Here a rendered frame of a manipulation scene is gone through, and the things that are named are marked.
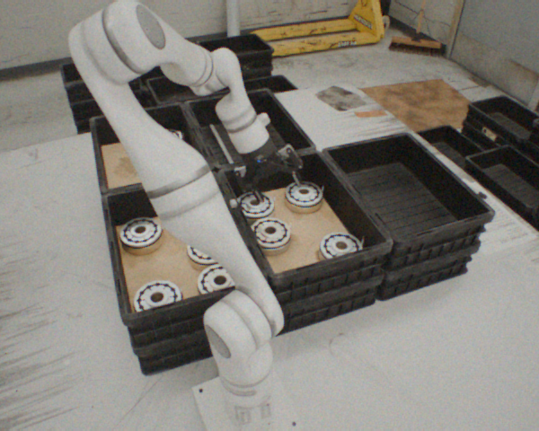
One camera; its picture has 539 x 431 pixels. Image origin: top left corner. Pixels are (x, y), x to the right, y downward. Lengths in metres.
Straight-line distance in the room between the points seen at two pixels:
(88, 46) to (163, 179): 0.18
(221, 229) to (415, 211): 0.79
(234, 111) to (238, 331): 0.45
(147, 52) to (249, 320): 0.37
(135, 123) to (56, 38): 3.70
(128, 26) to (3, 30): 3.71
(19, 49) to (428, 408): 3.95
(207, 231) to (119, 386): 0.58
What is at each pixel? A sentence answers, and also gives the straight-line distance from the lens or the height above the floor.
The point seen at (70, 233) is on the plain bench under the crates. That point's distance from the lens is 1.46.
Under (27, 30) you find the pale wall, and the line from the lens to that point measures 4.27.
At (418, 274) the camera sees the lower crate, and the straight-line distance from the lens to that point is 1.22.
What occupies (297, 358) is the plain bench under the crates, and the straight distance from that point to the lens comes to 1.09.
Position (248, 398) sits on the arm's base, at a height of 0.92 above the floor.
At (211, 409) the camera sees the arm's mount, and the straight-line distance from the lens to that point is 0.95.
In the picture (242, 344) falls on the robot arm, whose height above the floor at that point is 1.09.
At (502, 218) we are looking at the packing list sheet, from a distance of 1.60.
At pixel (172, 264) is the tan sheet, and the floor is 0.83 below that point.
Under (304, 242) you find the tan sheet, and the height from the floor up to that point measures 0.83.
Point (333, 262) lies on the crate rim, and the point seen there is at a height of 0.93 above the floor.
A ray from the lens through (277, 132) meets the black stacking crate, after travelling 1.55.
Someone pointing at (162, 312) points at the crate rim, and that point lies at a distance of 0.90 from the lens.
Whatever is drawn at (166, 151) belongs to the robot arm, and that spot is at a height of 1.32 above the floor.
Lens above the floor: 1.64
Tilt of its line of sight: 42 degrees down
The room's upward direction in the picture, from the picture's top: 1 degrees clockwise
